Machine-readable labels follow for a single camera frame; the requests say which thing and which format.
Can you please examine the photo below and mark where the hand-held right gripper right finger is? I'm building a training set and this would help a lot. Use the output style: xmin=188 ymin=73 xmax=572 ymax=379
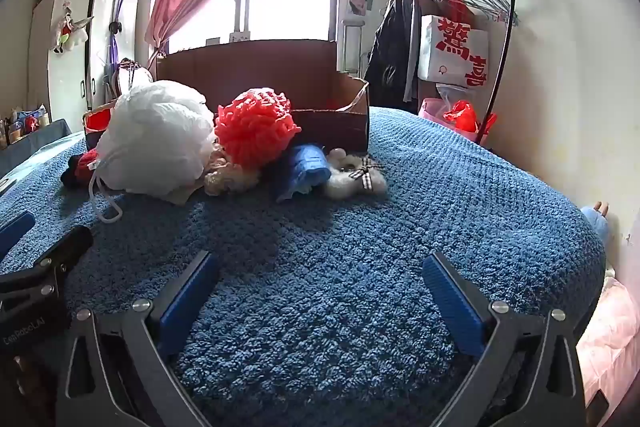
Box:
xmin=421 ymin=251 xmax=587 ymax=427

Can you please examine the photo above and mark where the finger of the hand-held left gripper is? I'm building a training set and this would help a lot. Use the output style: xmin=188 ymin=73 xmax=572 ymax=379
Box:
xmin=0 ymin=212 xmax=37 ymax=260
xmin=0 ymin=226 xmax=94 ymax=304

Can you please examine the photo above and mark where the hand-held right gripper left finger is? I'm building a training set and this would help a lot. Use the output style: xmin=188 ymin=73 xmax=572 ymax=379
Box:
xmin=55 ymin=249 xmax=221 ymax=427

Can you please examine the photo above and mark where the black pompom ball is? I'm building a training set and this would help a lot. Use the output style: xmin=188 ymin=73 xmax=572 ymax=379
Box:
xmin=61 ymin=155 xmax=96 ymax=188

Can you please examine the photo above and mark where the cream crocheted scrunchie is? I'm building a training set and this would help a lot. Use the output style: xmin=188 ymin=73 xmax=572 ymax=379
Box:
xmin=202 ymin=144 xmax=261 ymax=196

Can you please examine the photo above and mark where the white mesh bath pouf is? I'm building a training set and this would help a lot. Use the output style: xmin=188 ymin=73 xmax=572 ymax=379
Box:
xmin=89 ymin=79 xmax=217 ymax=223

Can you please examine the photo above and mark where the white plush bear toy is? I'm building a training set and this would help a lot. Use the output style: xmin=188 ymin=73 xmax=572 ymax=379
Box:
xmin=322 ymin=148 xmax=388 ymax=200

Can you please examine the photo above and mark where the blue knitted cloth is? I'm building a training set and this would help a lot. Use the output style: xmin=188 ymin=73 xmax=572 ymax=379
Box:
xmin=272 ymin=144 xmax=332 ymax=202

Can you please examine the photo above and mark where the red mesh bath pouf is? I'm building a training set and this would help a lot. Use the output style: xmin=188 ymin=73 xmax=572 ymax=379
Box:
xmin=215 ymin=88 xmax=302 ymax=168

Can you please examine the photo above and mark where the brown cardboard box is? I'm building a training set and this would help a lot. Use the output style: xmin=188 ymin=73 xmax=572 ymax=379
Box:
xmin=156 ymin=39 xmax=371 ymax=152

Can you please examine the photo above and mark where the teal fleece blanket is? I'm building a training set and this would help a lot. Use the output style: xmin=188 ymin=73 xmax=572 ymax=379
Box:
xmin=0 ymin=130 xmax=88 ymax=180

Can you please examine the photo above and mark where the table with dark cloth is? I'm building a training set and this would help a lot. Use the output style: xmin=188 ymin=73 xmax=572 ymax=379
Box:
xmin=0 ymin=119 xmax=68 ymax=158

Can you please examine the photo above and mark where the group of small containers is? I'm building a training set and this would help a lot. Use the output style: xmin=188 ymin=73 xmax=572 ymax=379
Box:
xmin=0 ymin=104 xmax=51 ymax=145

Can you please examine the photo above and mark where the red fabric basket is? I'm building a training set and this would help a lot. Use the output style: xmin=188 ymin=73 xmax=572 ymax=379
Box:
xmin=82 ymin=101 xmax=121 ymax=134

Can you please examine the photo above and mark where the blue knitted blanket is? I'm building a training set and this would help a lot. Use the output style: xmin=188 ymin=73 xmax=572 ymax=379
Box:
xmin=0 ymin=107 xmax=608 ymax=427

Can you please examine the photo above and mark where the pink bedding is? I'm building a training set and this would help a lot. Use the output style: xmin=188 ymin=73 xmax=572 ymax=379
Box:
xmin=575 ymin=274 xmax=640 ymax=413

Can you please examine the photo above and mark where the blue plush toy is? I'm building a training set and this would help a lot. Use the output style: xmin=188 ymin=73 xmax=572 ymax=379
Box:
xmin=580 ymin=202 xmax=611 ymax=243

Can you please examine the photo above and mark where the white wardrobe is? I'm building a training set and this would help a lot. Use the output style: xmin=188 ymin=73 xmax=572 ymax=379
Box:
xmin=27 ymin=0 xmax=140 ymax=132

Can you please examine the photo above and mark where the chair with white cover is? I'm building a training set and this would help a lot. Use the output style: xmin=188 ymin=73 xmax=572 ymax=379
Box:
xmin=110 ymin=59 xmax=153 ymax=108

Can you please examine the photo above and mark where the red plastic bag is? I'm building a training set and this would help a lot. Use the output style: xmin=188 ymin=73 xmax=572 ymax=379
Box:
xmin=442 ymin=101 xmax=498 ymax=135

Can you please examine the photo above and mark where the pink plastic bag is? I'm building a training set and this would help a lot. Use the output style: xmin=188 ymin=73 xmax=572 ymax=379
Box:
xmin=419 ymin=97 xmax=481 ymax=140

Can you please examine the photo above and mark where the hanging plush doll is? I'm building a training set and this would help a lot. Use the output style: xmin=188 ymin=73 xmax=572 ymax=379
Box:
xmin=52 ymin=7 xmax=93 ymax=55

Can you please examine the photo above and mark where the clear plastic bag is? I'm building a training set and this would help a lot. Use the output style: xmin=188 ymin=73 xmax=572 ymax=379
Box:
xmin=435 ymin=82 xmax=466 ymax=108

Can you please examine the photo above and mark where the grey hanging garment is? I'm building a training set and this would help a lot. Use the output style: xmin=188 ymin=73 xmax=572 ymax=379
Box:
xmin=402 ymin=0 xmax=426 ymax=102

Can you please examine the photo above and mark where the black clothes rack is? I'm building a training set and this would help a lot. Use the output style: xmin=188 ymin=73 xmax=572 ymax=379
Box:
xmin=390 ymin=0 xmax=518 ymax=148

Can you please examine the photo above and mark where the white paper bag red print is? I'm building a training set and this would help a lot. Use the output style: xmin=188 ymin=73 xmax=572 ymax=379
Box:
xmin=417 ymin=14 xmax=490 ymax=88

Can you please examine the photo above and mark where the dark hanging jacket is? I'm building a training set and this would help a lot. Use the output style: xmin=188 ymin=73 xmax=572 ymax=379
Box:
xmin=364 ymin=0 xmax=418 ymax=112

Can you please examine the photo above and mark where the purple strap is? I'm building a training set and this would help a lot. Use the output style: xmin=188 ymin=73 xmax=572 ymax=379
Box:
xmin=107 ymin=0 xmax=123 ymax=62

